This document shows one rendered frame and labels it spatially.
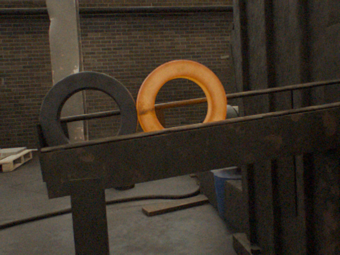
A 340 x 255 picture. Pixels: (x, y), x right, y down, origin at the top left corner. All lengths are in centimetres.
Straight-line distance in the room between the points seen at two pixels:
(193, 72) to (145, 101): 11
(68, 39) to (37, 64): 375
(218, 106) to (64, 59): 266
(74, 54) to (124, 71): 362
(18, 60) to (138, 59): 239
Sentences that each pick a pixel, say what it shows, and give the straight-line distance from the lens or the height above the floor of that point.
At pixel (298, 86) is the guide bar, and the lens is 80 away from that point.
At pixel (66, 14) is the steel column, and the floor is 163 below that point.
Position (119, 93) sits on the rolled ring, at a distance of 62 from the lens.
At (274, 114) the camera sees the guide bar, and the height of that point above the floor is 66.
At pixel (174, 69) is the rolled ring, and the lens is 64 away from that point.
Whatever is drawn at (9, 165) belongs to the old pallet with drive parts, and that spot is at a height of 8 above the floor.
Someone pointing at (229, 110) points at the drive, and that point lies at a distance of 196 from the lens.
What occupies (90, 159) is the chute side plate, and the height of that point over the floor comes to 60.
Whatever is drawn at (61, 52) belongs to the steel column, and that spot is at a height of 128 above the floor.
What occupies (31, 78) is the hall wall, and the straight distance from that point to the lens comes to 695.
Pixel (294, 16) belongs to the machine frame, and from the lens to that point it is 102.
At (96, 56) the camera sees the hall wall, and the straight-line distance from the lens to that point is 680.
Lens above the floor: 69
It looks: 4 degrees down
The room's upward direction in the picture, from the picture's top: 4 degrees counter-clockwise
